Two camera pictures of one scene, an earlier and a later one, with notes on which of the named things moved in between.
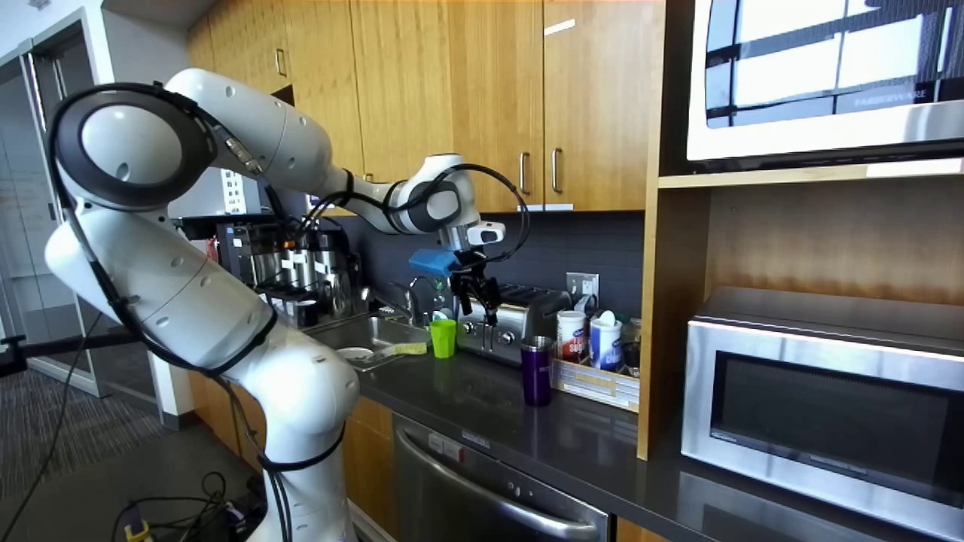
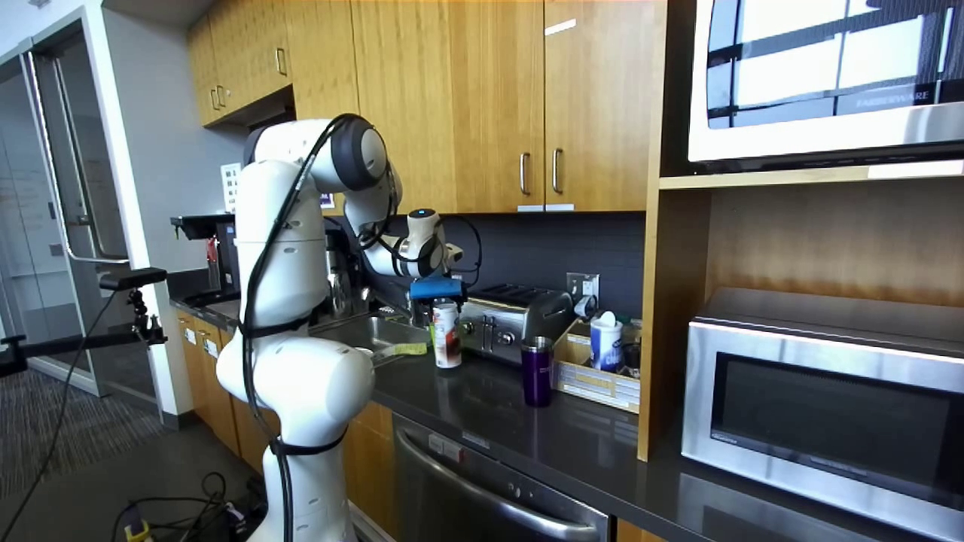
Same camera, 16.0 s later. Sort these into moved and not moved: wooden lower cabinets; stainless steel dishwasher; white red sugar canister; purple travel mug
Moved: white red sugar canister
Not moved: stainless steel dishwasher; wooden lower cabinets; purple travel mug
